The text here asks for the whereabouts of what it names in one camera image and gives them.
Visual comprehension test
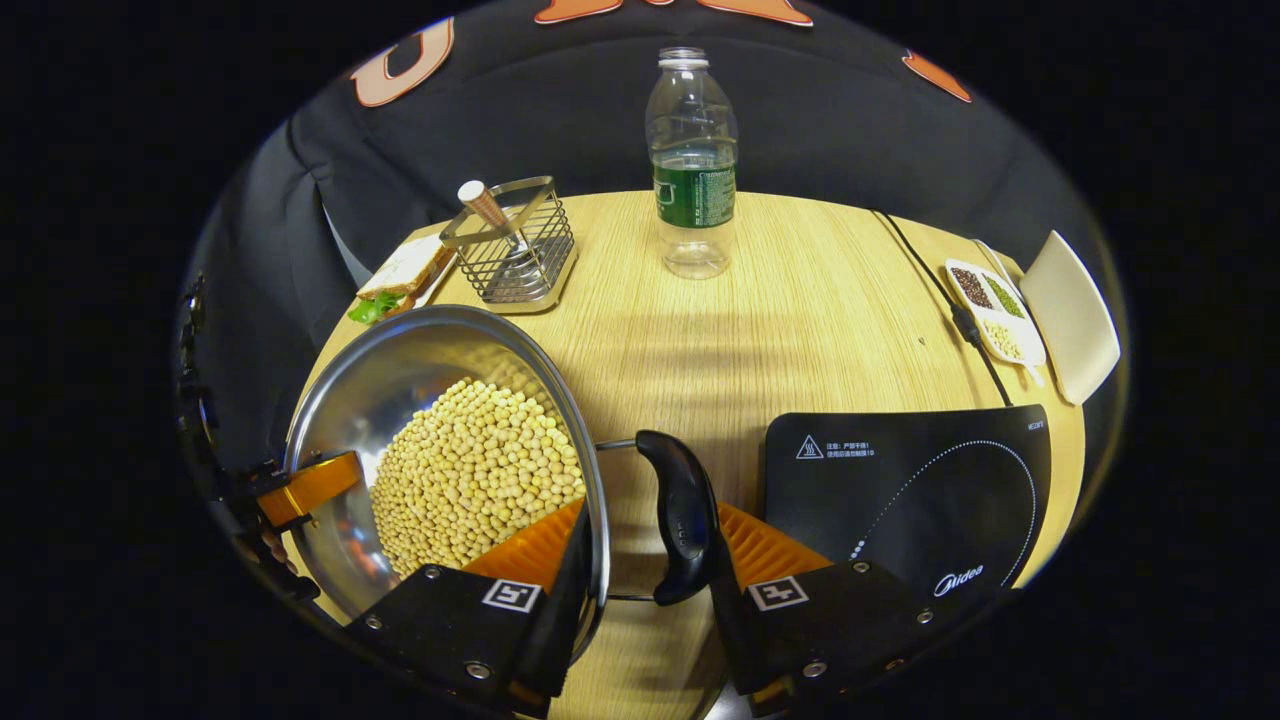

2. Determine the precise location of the sandwich with lettuce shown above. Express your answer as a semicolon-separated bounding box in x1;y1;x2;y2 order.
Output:
347;234;456;326

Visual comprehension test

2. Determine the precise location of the white divided tray with beans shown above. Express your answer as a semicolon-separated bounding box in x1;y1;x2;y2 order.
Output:
944;258;1048;386

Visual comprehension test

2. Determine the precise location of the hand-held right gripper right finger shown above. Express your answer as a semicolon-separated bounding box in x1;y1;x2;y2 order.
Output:
708;502;1001;716

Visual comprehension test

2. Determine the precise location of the pile of soybeans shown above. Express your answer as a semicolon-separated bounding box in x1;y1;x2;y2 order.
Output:
370;377;588;581

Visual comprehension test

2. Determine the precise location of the clear plastic bottle green label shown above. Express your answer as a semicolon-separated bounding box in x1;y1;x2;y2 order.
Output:
645;46;739;281

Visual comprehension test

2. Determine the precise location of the black power cable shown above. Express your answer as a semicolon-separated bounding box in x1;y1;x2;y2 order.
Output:
872;210;1014;409

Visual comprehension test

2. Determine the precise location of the stainless steel pot black handle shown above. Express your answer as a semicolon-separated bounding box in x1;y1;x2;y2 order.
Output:
283;304;721;641

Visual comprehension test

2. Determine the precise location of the black induction cooktop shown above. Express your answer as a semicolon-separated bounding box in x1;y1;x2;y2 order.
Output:
760;404;1053;606

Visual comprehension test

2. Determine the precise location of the metal wire basket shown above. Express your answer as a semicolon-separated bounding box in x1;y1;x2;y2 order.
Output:
440;176;580;314

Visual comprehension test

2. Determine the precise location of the white toaster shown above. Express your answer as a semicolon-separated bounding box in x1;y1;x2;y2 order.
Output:
1018;230;1122;406

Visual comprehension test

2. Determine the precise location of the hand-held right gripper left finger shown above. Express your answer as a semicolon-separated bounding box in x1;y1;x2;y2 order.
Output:
345;497;593;716

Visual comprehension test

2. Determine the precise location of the wooden handled utensil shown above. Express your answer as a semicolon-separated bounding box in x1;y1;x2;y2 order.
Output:
457;180;541;281

